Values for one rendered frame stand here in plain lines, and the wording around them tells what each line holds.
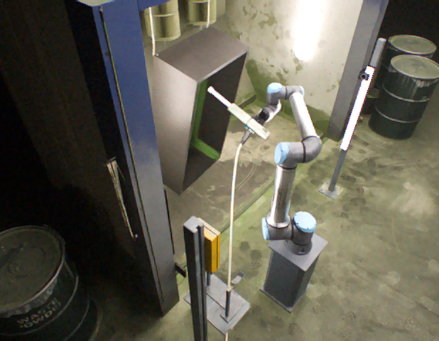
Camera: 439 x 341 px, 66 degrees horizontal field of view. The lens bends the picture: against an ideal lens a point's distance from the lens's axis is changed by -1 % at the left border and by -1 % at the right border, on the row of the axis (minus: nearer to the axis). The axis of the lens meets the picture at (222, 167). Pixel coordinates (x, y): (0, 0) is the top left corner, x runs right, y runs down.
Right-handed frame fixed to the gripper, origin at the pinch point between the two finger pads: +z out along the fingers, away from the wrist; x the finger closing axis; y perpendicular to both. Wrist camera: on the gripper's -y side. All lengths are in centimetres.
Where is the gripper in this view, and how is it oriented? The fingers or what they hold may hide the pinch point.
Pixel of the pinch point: (250, 128)
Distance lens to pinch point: 216.8
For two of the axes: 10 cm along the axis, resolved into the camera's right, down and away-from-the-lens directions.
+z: -5.5, 5.5, -6.3
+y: -3.6, 5.2, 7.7
